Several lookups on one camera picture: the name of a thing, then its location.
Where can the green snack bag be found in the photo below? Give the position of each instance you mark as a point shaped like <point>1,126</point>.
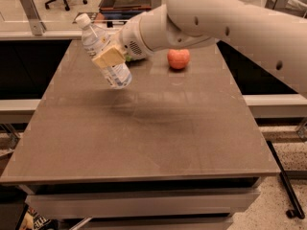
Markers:
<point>128,58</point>

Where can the grey table drawer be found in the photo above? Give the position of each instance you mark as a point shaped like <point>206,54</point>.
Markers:
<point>143,204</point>

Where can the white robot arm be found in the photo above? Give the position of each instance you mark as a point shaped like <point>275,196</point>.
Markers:
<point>276,41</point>

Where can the red apple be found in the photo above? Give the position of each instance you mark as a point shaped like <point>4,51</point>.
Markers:
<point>178,59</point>

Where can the black floor bar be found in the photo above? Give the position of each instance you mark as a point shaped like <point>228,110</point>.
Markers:
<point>296,211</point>

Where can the left metal bracket post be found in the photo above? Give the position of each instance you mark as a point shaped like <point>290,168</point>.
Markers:
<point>36,25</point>

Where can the clear plastic water bottle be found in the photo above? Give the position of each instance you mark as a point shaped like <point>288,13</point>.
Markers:
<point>95,40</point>

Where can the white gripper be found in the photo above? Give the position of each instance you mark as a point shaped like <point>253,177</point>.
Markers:
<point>130,39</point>

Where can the magazine under table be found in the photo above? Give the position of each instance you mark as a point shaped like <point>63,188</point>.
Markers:
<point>32,220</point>

